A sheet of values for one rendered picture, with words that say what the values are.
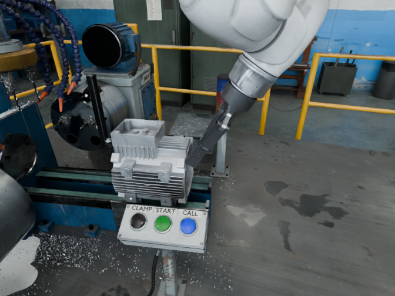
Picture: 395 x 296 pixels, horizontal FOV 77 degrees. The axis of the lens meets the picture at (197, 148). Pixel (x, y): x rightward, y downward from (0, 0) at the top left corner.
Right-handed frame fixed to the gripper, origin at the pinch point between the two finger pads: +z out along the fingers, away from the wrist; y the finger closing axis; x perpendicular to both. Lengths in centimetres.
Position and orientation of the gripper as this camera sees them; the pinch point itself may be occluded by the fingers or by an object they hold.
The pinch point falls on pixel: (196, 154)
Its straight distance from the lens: 63.2
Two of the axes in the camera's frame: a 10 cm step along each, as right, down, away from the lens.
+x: 8.6, 4.9, 1.5
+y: -1.3, 5.0, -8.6
